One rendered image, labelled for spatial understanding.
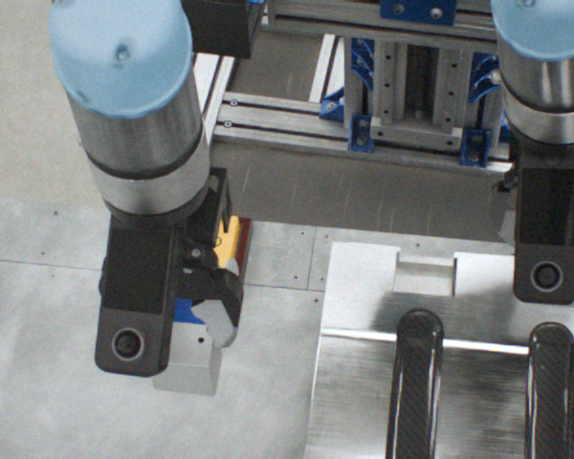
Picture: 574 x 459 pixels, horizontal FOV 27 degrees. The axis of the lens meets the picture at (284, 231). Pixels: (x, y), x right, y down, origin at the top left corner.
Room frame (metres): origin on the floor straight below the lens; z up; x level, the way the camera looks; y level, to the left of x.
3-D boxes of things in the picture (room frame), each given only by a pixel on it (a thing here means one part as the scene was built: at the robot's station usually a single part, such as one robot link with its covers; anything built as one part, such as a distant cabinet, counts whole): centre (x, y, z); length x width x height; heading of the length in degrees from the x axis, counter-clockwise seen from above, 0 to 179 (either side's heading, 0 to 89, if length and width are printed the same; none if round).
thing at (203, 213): (0.46, 0.08, 1.09); 0.09 x 0.08 x 0.12; 168
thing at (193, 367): (0.47, 0.08, 0.93); 0.13 x 0.05 x 0.05; 168
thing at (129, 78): (0.45, 0.08, 1.25); 0.09 x 0.08 x 0.11; 9
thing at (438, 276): (0.51, -0.12, 0.87); 0.05 x 0.05 x 0.04; 78
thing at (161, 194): (0.45, 0.08, 1.17); 0.08 x 0.08 x 0.05
